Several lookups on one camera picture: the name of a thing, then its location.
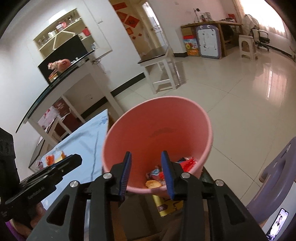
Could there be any orange white wrapper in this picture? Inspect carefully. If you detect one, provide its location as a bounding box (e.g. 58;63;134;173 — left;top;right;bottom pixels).
45;155;55;166

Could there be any pink plastic trash bucket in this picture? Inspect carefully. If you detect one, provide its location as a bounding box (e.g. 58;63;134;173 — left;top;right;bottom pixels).
102;96;213;197

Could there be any black monitor screen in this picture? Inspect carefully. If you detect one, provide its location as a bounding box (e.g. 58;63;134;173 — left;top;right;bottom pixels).
38;35;88;83

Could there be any white plastic step stool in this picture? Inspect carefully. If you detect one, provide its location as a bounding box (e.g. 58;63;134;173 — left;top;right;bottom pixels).
239;35;257;61

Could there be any colourful fruit carton box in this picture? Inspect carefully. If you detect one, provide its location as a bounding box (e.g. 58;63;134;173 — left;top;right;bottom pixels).
183;35;200;57

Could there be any light blue table cloth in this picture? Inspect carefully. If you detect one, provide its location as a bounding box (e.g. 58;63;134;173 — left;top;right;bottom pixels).
38;109;109;209

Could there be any smartphone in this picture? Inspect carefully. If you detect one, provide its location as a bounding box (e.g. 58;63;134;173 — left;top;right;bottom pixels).
266;208;289;241

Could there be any large orange pomelo fruit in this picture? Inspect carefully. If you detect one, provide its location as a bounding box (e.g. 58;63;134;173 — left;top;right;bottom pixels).
57;59;71;72

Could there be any dark red box under table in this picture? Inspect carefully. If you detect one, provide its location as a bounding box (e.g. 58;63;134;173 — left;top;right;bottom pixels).
53;98;81;138

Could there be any yellow snack wrapper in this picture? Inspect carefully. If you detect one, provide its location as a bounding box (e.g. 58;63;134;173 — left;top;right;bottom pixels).
54;151;66;163

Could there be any left hand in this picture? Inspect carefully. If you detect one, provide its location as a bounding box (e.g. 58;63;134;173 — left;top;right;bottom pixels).
6;202;46;240

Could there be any red foam net sleeve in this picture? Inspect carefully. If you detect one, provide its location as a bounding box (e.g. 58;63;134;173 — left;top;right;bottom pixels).
178;158;197;172

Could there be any wooden desk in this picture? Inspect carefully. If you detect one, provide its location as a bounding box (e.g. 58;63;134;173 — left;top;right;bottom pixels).
181;21;243;59

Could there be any purple plastic stool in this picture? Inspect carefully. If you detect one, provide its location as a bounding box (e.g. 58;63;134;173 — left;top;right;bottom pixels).
247;138;295;223

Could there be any black office chair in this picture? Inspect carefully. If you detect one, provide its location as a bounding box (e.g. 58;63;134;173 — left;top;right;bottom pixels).
242;15;270;51

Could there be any glass top white table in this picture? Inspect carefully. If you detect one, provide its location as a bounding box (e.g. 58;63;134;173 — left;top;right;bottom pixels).
17;50;124;147

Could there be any flower bouquet vase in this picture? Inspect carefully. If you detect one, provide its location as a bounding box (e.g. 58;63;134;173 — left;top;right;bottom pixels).
48;60;60;78

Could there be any orange fruit peel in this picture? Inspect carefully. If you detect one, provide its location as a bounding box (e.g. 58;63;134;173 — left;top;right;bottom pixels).
145;180;162;189

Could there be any right black top bench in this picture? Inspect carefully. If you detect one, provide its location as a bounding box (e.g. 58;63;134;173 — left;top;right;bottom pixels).
138;45;181;94

